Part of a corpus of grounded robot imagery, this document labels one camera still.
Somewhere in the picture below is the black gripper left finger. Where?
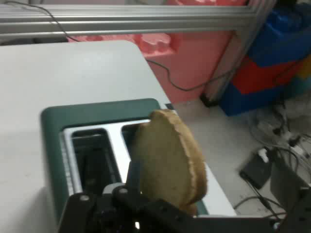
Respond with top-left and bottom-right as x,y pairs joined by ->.
58,160 -> 195,233

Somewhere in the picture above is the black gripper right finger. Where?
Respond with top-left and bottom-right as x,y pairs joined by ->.
274,186 -> 311,233

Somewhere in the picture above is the brown toast bread slice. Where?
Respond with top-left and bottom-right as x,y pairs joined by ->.
131,109 -> 208,216

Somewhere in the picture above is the grey box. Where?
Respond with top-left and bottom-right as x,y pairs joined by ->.
269,155 -> 311,211

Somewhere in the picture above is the black power adapter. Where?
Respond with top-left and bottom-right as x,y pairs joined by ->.
239,152 -> 272,190

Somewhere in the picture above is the white plug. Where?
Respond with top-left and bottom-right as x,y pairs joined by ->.
257,147 -> 270,164

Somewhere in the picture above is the dark green two-slot toaster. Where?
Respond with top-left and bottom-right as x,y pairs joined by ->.
40,98 -> 210,226

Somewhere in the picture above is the blue red yellow block stack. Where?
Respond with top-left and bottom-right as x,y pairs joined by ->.
218,0 -> 311,117

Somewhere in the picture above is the pink foam block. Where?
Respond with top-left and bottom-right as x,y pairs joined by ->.
68,0 -> 246,105

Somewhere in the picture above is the grey floor cable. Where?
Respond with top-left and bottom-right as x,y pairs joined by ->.
233,178 -> 289,220

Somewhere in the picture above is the tangled grey cable bundle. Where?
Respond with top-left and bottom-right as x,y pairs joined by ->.
247,100 -> 311,168

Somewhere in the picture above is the black cable over foam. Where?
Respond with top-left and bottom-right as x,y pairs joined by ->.
145,58 -> 235,92

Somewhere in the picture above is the aluminium frame upright post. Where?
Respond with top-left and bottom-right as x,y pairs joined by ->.
200,0 -> 276,107

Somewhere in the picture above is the aluminium frame horizontal rail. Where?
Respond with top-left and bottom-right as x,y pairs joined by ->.
0,4 -> 256,43

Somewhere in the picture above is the thin black cable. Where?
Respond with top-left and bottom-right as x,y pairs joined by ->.
3,0 -> 82,42

